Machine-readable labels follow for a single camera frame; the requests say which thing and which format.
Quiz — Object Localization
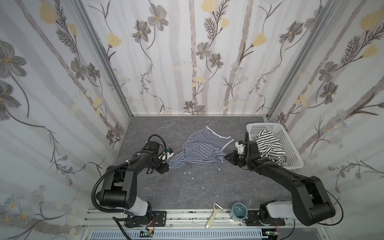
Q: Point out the blue white striped tank top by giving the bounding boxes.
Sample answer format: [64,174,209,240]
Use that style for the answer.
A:
[168,126,234,170]

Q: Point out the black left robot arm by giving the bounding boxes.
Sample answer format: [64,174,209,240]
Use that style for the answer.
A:
[91,141,174,228]

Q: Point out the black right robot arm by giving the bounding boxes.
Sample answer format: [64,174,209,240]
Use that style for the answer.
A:
[225,141,336,226]

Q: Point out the black white striped tank top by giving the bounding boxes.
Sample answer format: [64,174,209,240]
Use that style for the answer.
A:
[256,130,287,166]

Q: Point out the white plastic laundry basket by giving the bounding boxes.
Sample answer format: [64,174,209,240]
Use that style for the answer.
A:
[246,123,304,170]

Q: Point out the teal ceramic mug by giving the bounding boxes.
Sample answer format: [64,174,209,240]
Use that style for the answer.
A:
[230,203,248,222]

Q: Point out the cream vegetable peeler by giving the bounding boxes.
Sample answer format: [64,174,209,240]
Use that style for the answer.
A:
[205,202,224,231]

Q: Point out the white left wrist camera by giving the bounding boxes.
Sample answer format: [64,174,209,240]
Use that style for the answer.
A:
[161,148,174,161]

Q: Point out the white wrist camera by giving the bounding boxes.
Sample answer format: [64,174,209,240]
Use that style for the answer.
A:
[235,141,245,155]
[161,148,174,161]

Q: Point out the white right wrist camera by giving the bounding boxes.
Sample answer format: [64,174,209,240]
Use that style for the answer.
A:
[235,141,245,155]

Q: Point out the black corrugated cable conduit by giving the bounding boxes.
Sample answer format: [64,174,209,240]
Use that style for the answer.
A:
[90,160,136,240]

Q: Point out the aluminium mounting rail frame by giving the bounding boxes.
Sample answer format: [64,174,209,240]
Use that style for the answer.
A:
[79,209,334,240]

